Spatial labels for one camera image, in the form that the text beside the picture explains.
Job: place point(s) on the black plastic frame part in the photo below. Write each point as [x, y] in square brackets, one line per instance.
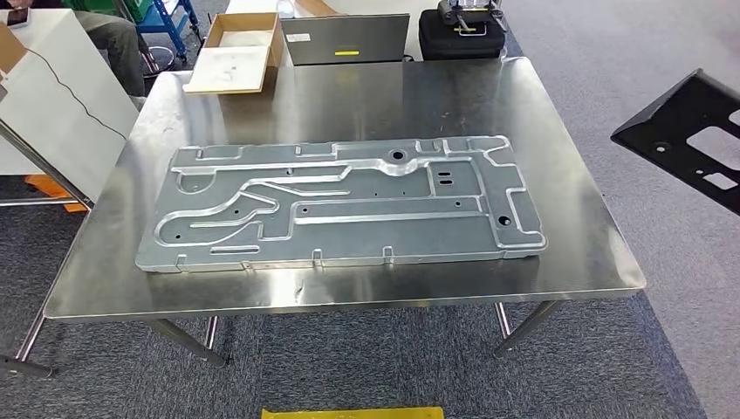
[665, 121]

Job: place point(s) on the grey stamped metal plate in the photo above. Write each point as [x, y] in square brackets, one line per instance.
[347, 231]

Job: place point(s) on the grey laptop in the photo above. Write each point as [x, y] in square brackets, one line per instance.
[347, 37]

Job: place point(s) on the black carrying case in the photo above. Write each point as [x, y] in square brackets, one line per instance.
[457, 46]

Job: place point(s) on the open cardboard box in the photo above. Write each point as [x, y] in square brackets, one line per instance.
[277, 43]

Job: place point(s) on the yellow floor tape square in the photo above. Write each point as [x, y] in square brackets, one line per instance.
[347, 413]

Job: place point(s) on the brown cardboard piece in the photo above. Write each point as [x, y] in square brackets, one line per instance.
[318, 7]

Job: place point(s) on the clear water bottle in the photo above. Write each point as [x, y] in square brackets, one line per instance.
[285, 7]

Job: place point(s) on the metal handheld device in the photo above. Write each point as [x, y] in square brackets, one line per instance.
[468, 11]

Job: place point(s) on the chrome stool base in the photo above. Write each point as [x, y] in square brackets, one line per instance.
[159, 58]

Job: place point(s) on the blue metal cart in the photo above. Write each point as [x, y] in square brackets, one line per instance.
[167, 17]

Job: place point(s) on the person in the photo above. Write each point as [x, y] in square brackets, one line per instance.
[110, 40]

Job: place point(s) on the green plastic crate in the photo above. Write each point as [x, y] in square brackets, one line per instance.
[133, 8]

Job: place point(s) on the orange plastic object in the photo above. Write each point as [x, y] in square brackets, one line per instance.
[52, 186]

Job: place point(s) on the large white panel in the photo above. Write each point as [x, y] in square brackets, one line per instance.
[46, 144]

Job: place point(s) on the brown cardboard sheet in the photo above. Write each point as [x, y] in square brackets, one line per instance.
[10, 49]

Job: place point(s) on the dark smartphone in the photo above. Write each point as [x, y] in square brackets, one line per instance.
[17, 17]

